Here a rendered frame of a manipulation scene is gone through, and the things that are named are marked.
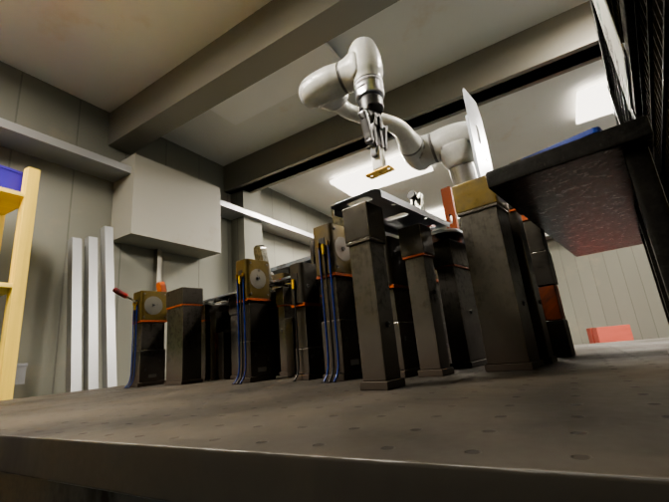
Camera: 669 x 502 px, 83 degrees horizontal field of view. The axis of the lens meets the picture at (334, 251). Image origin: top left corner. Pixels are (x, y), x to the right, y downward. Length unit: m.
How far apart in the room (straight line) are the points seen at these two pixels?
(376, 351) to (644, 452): 0.39
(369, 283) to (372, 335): 0.08
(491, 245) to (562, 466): 0.57
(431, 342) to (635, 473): 0.55
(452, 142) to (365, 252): 1.12
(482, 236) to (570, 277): 6.95
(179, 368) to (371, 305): 0.96
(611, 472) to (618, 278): 7.53
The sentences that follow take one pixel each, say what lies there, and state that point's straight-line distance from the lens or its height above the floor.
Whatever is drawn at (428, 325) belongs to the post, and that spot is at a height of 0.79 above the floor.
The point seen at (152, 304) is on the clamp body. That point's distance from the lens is 1.67.
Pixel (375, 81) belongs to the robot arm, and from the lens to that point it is 1.24.
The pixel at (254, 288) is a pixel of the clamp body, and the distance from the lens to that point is 1.12.
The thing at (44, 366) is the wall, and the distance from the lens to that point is 3.29.
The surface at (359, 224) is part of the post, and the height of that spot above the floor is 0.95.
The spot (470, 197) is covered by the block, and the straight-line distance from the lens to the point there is 0.79.
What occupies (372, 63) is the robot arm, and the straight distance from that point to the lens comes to 1.27.
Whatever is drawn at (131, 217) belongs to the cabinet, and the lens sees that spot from 3.40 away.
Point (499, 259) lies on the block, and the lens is 0.75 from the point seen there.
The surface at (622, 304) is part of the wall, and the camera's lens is 7.70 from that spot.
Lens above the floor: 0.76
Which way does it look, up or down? 15 degrees up
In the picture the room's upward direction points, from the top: 5 degrees counter-clockwise
